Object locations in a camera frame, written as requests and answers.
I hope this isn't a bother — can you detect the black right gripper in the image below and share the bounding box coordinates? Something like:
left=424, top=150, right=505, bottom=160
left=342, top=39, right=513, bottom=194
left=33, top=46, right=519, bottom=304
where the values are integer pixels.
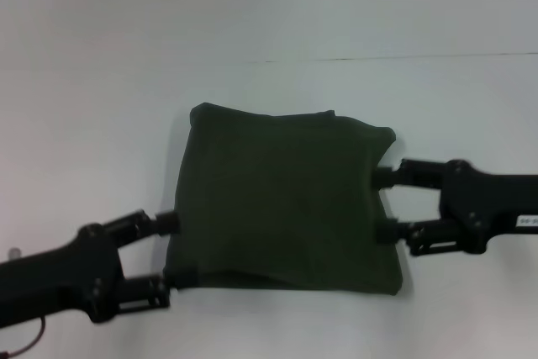
left=373, top=157, right=538, bottom=257

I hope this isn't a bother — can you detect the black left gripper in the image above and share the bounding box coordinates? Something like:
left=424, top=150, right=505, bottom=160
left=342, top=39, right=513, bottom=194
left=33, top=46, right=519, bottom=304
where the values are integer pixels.
left=0, top=209, right=199, bottom=325

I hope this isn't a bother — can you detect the dark green shirt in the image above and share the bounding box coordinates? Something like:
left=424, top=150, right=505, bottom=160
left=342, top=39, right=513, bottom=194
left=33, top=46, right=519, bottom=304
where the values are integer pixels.
left=162, top=102, right=404, bottom=297

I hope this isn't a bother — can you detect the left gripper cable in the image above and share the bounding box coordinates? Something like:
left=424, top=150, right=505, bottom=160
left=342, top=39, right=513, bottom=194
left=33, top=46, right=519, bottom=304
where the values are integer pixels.
left=0, top=246, right=48, bottom=356

